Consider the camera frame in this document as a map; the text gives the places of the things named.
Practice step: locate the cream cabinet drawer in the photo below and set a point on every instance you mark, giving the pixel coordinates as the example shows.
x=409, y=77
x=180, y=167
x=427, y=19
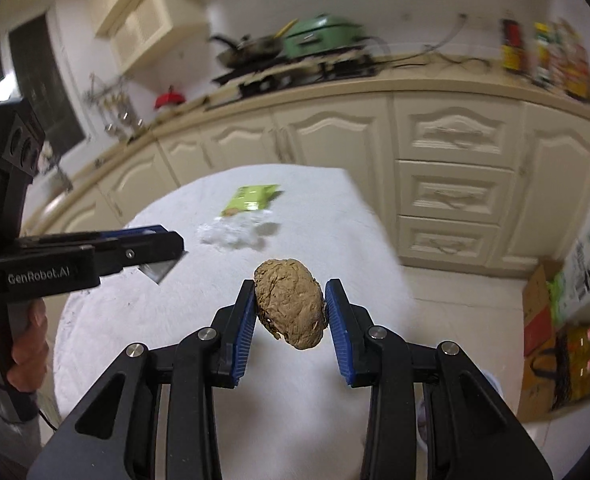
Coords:
x=455, y=127
x=452, y=190
x=450, y=241

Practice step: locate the green yellow bottle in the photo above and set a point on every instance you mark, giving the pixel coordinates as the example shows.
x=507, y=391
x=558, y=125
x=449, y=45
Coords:
x=542, y=55

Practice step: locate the person's left forearm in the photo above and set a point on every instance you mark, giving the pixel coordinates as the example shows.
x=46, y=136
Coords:
x=5, y=435

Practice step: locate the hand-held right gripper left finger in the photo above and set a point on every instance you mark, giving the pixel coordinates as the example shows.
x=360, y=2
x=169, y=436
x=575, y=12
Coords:
x=242, y=340

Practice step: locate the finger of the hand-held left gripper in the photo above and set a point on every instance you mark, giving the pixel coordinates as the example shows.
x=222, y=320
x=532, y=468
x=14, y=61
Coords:
x=135, y=232
x=145, y=255

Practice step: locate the green white plastic bag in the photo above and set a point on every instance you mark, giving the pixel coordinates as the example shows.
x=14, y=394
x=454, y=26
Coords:
x=575, y=280

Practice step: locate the large orange label bottle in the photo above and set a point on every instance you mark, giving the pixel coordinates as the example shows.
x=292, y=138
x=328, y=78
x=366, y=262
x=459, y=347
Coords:
x=575, y=65

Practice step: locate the green snack wrapper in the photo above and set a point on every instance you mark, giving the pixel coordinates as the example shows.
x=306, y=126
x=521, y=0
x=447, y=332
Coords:
x=250, y=197

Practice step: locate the cream base cabinets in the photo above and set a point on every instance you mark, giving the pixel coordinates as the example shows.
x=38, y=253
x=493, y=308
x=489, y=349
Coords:
x=335, y=130

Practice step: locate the window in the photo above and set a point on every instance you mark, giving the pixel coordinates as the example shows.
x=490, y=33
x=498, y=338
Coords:
x=40, y=85

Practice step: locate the metal faucet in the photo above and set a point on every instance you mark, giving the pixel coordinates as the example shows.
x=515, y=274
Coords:
x=57, y=175

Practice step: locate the cream lattice door cabinet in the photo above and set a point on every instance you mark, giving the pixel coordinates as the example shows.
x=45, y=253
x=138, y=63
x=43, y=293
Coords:
x=145, y=30

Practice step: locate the green electric cooker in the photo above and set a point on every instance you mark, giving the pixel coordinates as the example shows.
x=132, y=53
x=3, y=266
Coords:
x=320, y=35

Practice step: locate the person's left hand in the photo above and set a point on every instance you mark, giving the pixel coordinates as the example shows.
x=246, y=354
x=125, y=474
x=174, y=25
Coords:
x=27, y=350

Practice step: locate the red lid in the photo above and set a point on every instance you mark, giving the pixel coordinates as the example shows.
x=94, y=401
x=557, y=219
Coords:
x=169, y=99

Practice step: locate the black induction cooker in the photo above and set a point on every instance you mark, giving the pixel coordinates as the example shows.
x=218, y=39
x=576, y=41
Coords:
x=247, y=72

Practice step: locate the metal utensil rack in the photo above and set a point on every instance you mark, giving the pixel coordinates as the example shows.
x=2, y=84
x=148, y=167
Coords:
x=110, y=105

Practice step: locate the round table white towel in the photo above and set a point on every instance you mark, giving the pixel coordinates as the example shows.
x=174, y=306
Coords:
x=175, y=340

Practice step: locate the brown lumpy ball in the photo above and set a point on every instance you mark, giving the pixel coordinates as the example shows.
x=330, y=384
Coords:
x=290, y=305

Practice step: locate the dark sauce bottle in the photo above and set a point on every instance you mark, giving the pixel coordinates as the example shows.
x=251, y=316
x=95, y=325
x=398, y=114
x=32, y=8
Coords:
x=512, y=45

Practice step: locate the black gas hob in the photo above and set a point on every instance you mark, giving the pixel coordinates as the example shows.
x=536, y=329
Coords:
x=315, y=77

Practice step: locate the brown cardboard box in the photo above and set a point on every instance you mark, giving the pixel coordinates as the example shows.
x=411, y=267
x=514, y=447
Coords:
x=540, y=310

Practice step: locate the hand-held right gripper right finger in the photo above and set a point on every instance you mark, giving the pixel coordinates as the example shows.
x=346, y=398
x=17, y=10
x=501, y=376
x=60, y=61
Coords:
x=337, y=340

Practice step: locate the black wok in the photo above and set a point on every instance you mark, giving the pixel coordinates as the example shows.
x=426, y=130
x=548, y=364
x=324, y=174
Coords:
x=255, y=50

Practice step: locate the clear crumpled plastic bag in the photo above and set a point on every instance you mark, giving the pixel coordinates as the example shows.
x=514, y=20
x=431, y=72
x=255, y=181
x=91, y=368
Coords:
x=230, y=234

